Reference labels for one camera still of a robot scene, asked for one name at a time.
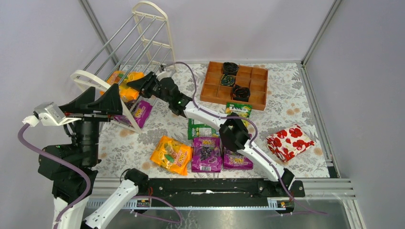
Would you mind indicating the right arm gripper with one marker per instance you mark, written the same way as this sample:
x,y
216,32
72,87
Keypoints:
x,y
150,88

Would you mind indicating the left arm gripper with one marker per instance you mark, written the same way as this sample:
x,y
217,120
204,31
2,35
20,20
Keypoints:
x,y
90,115

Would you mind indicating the green candy bag white label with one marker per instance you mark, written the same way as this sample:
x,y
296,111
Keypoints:
x,y
198,129

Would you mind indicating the orange mango candy bag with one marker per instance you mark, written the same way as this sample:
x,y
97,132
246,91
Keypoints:
x,y
172,155

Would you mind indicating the green yellow candy bag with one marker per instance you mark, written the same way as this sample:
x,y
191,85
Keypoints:
x,y
243,110

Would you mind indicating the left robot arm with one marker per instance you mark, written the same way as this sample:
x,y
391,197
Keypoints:
x,y
71,166

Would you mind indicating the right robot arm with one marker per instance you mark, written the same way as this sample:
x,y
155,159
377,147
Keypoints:
x,y
233,133

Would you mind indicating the purple candy bag under rack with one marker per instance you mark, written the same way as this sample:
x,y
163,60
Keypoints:
x,y
140,113

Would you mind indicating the purple grape candy bag left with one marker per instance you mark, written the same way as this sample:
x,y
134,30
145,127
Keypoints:
x,y
206,155

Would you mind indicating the purple grape candy bag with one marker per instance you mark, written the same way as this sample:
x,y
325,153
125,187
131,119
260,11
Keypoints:
x,y
235,160
206,155

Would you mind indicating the purple grape candy bag right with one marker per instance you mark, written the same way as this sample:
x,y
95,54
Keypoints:
x,y
235,160

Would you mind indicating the white metal shoe rack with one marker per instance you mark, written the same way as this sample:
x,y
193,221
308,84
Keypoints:
x,y
141,44

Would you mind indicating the wooden compartment tray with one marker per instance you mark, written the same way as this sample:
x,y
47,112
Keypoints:
x,y
254,78

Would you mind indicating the black rolled sock, back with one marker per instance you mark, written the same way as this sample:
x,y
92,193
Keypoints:
x,y
230,68

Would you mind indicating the black orange rolled sock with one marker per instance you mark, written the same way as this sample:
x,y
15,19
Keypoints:
x,y
240,93

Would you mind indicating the red poppy folded cloth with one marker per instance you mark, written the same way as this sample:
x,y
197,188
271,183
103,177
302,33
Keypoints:
x,y
287,143

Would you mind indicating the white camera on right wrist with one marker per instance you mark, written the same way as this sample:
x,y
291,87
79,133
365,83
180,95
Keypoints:
x,y
166,72

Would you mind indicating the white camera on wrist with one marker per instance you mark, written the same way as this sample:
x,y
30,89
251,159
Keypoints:
x,y
166,72
49,114

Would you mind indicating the white camera on left wrist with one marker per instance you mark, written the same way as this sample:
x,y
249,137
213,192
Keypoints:
x,y
49,114

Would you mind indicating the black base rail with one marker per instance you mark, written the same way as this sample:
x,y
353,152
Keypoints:
x,y
218,192

